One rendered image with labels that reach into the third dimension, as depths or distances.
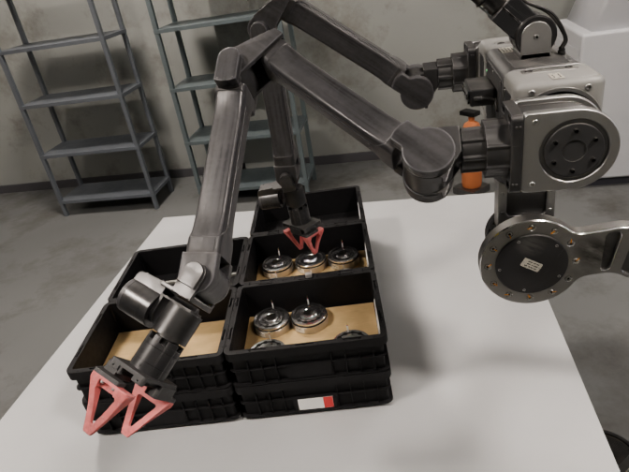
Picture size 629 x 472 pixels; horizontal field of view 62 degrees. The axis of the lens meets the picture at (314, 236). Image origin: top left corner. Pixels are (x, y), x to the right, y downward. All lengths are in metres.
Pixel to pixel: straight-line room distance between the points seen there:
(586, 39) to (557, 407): 2.76
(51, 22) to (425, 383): 4.61
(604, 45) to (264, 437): 3.17
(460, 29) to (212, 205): 3.89
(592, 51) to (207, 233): 3.29
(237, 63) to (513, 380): 1.05
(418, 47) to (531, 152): 3.80
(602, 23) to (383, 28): 1.61
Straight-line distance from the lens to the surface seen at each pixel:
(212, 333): 1.57
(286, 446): 1.39
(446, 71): 1.29
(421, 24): 4.56
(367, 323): 1.48
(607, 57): 3.89
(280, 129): 1.36
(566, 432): 1.42
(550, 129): 0.81
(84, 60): 5.31
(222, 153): 0.88
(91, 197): 4.97
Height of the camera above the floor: 1.75
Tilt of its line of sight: 29 degrees down
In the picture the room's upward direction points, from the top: 10 degrees counter-clockwise
